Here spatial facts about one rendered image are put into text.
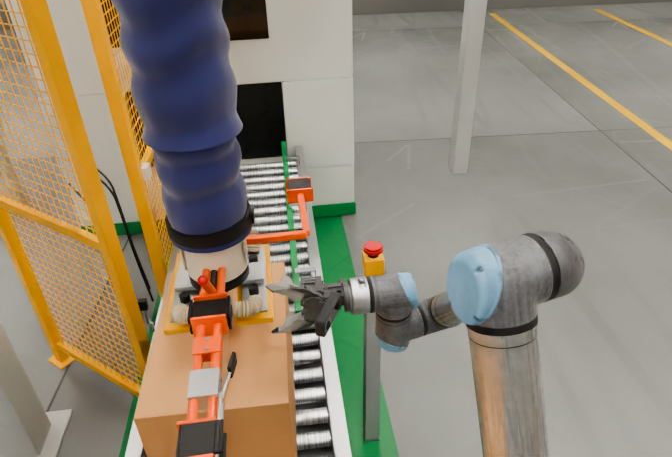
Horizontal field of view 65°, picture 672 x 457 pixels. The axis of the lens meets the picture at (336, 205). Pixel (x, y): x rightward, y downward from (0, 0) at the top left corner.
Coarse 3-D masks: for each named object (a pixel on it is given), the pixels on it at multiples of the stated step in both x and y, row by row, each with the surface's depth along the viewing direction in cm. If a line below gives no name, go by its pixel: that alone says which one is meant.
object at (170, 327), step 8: (176, 264) 163; (176, 272) 159; (176, 296) 150; (184, 296) 146; (192, 296) 149; (168, 304) 148; (168, 312) 145; (168, 320) 142; (168, 328) 140; (176, 328) 140; (184, 328) 140
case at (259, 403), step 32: (160, 320) 166; (160, 352) 155; (224, 352) 154; (256, 352) 154; (288, 352) 162; (160, 384) 145; (256, 384) 144; (288, 384) 144; (160, 416) 137; (224, 416) 139; (256, 416) 140; (288, 416) 142; (160, 448) 143; (256, 448) 148; (288, 448) 149
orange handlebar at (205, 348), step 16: (304, 208) 165; (304, 224) 158; (256, 240) 153; (272, 240) 154; (208, 272) 140; (224, 272) 140; (224, 288) 135; (208, 336) 120; (192, 352) 116; (208, 352) 116; (192, 368) 113; (192, 400) 106; (208, 400) 107; (192, 416) 103; (208, 416) 103
